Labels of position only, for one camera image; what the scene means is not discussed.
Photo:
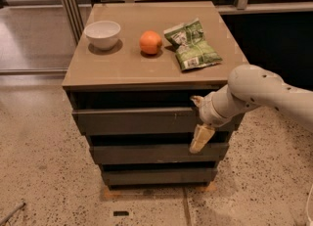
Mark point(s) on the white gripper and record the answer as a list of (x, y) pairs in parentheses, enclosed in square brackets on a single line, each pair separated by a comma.
[(206, 112)]

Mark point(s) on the grey top drawer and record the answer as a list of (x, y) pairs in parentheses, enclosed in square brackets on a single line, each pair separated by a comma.
[(136, 121)]

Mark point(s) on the grey drawer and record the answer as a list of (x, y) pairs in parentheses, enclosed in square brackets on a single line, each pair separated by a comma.
[(157, 153), (136, 121), (163, 176)]

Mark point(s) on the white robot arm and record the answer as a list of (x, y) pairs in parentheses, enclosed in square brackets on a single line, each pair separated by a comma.
[(248, 88)]

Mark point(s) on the grey bottom drawer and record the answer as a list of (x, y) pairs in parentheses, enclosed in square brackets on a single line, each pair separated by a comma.
[(163, 176)]

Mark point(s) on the grey drawer cabinet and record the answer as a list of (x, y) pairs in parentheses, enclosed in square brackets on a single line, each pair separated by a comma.
[(125, 78)]

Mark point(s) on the grey middle drawer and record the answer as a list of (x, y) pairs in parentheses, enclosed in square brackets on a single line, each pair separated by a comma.
[(157, 153)]

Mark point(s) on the green snack bag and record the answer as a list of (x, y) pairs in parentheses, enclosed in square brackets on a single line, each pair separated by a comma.
[(191, 48)]

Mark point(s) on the orange fruit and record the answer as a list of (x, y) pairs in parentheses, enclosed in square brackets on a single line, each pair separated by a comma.
[(150, 42)]

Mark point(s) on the white ceramic bowl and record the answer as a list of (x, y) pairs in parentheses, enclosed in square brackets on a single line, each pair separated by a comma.
[(103, 34)]

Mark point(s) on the metal rod on floor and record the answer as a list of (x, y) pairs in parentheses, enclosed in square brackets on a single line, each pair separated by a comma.
[(11, 213)]

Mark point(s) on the metal window frame post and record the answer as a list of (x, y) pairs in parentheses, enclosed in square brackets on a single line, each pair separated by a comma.
[(74, 19)]

